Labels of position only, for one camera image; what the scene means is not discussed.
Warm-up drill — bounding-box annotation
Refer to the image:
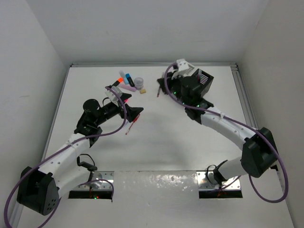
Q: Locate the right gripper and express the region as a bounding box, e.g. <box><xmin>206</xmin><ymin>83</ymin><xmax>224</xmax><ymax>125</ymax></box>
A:
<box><xmin>160</xmin><ymin>70</ymin><xmax>190</xmax><ymax>106</ymax></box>

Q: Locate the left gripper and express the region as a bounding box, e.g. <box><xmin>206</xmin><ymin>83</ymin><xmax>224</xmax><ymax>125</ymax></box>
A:
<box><xmin>94</xmin><ymin>92</ymin><xmax>142</xmax><ymax>125</ymax></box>

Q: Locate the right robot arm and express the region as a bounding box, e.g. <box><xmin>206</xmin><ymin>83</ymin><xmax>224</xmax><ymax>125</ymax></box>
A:
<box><xmin>157</xmin><ymin>74</ymin><xmax>277</xmax><ymax>185</ymax></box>

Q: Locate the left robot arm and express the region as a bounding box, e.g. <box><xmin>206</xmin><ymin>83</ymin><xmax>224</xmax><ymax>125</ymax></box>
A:
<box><xmin>17</xmin><ymin>91</ymin><xmax>144</xmax><ymax>216</ymax></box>

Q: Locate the red slim pen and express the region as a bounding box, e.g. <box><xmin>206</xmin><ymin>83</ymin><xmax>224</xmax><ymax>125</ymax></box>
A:
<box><xmin>125</xmin><ymin>114</ymin><xmax>140</xmax><ymax>135</ymax></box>

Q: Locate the lilac highlighter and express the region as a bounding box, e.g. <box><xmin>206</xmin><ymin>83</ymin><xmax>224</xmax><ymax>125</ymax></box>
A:
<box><xmin>118</xmin><ymin>84</ymin><xmax>137</xmax><ymax>92</ymax></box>

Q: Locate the round translucent tape dispenser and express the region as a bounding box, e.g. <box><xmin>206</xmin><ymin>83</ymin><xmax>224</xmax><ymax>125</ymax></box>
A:
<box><xmin>133</xmin><ymin>77</ymin><xmax>144</xmax><ymax>89</ymax></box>

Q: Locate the orange cap black highlighter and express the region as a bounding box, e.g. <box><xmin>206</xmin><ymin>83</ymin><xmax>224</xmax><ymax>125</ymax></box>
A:
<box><xmin>109</xmin><ymin>77</ymin><xmax>123</xmax><ymax>90</ymax></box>

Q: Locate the blue cap black highlighter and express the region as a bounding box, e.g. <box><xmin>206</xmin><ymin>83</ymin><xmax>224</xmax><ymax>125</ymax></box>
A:
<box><xmin>125</xmin><ymin>74</ymin><xmax>135</xmax><ymax>87</ymax></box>

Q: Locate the light blue highlighter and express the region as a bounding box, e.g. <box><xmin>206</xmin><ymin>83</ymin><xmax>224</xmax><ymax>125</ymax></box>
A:
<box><xmin>119</xmin><ymin>70</ymin><xmax>129</xmax><ymax>85</ymax></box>

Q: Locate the white slotted container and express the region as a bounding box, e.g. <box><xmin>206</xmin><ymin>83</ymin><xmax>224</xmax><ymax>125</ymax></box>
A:
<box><xmin>183</xmin><ymin>62</ymin><xmax>195</xmax><ymax>76</ymax></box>

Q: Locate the black slotted container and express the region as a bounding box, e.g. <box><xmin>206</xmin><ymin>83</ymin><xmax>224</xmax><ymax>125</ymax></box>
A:
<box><xmin>190</xmin><ymin>68</ymin><xmax>214</xmax><ymax>97</ymax></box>

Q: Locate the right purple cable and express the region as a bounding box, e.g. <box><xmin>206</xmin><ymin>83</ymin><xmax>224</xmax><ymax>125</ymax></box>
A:
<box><xmin>164</xmin><ymin>62</ymin><xmax>289</xmax><ymax>203</ymax></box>

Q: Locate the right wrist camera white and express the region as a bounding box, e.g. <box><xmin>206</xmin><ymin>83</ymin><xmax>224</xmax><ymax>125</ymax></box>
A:
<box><xmin>171</xmin><ymin>59</ymin><xmax>189</xmax><ymax>79</ymax></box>

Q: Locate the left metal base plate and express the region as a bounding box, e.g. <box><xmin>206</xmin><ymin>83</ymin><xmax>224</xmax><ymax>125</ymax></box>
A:
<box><xmin>73</xmin><ymin>171</ymin><xmax>114</xmax><ymax>191</ymax></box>

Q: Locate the metal base plate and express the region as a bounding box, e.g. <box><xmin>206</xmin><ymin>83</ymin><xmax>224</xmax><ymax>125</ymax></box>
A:
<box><xmin>73</xmin><ymin>171</ymin><xmax>114</xmax><ymax>191</ymax></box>
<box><xmin>196</xmin><ymin>171</ymin><xmax>241</xmax><ymax>191</ymax></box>

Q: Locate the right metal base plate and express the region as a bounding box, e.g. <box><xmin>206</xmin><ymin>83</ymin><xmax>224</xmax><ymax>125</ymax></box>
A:
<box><xmin>196</xmin><ymin>171</ymin><xmax>241</xmax><ymax>191</ymax></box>

